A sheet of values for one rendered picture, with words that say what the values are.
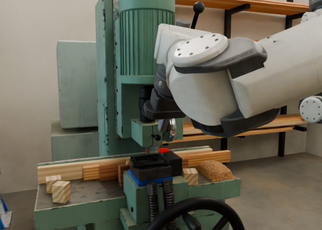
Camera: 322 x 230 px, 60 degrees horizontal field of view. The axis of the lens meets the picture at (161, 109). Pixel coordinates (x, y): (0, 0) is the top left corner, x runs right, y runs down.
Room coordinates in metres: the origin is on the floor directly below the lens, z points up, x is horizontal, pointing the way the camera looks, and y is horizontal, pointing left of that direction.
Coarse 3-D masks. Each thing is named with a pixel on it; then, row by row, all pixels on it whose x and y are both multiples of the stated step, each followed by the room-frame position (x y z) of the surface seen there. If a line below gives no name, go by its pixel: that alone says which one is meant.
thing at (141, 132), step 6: (132, 120) 0.96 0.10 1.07; (138, 120) 0.95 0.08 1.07; (132, 126) 0.96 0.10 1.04; (138, 126) 0.89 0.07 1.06; (144, 126) 0.86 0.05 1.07; (150, 126) 0.86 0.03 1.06; (156, 126) 0.87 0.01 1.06; (132, 132) 0.96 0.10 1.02; (138, 132) 0.89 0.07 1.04; (144, 132) 0.86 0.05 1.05; (150, 132) 0.86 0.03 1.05; (156, 132) 0.87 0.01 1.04; (138, 138) 0.89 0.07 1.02; (144, 138) 0.86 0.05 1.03; (150, 138) 0.86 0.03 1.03; (144, 144) 0.86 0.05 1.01; (150, 144) 0.86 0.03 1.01; (156, 144) 0.87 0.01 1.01
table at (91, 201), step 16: (80, 192) 0.74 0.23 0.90; (96, 192) 0.74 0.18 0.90; (112, 192) 0.74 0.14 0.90; (192, 192) 0.79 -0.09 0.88; (208, 192) 0.81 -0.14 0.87; (224, 192) 0.83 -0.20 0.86; (48, 208) 0.65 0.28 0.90; (64, 208) 0.66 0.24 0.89; (80, 208) 0.68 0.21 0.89; (96, 208) 0.69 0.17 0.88; (112, 208) 0.70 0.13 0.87; (48, 224) 0.65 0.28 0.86; (64, 224) 0.66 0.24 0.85; (80, 224) 0.68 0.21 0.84; (128, 224) 0.63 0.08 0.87; (144, 224) 0.64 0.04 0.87; (176, 224) 0.67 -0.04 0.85
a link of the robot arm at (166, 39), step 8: (160, 24) 0.63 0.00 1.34; (168, 24) 0.63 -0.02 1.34; (160, 32) 0.57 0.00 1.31; (168, 32) 0.57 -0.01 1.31; (160, 40) 0.56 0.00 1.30; (168, 40) 0.55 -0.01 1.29; (176, 40) 0.54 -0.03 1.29; (184, 40) 0.54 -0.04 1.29; (160, 48) 0.56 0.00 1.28; (168, 48) 0.55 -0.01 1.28; (160, 56) 0.57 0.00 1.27
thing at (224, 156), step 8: (208, 152) 1.00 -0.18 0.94; (216, 152) 1.00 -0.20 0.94; (224, 152) 1.01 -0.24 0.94; (192, 160) 0.96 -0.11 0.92; (200, 160) 0.97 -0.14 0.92; (208, 160) 0.98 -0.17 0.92; (216, 160) 0.99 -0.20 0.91; (224, 160) 1.01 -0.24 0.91; (88, 168) 0.83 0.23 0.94; (96, 168) 0.84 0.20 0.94; (88, 176) 0.83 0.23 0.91; (96, 176) 0.84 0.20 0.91
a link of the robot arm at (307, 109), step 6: (306, 102) 0.84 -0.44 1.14; (312, 102) 0.82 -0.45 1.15; (318, 102) 0.81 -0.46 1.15; (300, 108) 0.86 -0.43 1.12; (306, 108) 0.84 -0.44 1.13; (312, 108) 0.82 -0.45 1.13; (318, 108) 0.81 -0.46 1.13; (300, 114) 0.86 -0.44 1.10; (306, 114) 0.84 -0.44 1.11; (312, 114) 0.82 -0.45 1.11; (318, 114) 0.81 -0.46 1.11; (306, 120) 0.84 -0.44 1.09; (312, 120) 0.82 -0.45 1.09; (318, 120) 0.81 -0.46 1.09
